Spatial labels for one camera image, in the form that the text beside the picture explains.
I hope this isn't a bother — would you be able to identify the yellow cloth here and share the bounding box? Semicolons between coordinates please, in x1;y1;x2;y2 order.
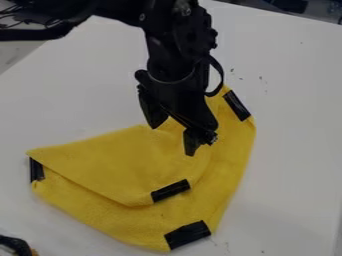
25;84;258;254

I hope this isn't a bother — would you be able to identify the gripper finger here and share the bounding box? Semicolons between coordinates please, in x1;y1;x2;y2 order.
183;128;220;158
137;87;171;130

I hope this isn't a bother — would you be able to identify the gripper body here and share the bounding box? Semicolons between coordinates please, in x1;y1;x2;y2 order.
133;54;226;135

